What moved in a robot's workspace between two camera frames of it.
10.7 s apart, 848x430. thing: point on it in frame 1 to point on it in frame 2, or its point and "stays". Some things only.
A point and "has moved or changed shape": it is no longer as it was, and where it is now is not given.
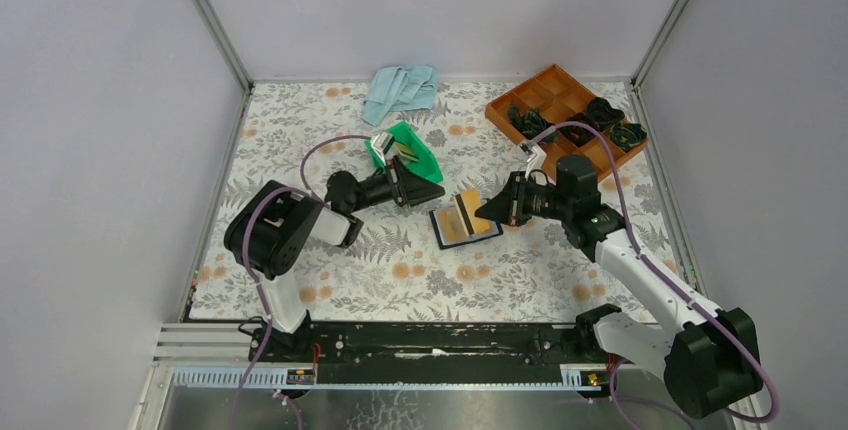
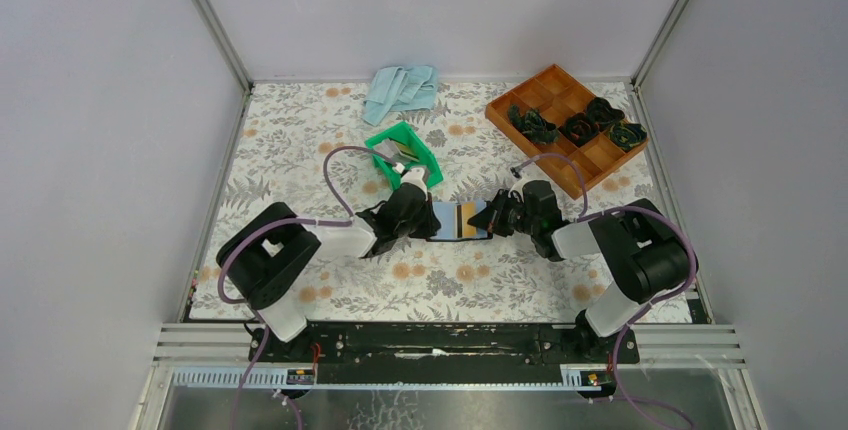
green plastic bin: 407,138 stays
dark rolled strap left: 530,123 stays
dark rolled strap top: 601,114 stays
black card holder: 450,232 has moved or changed shape
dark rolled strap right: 627,135 stays
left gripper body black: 373,190 to 420,226
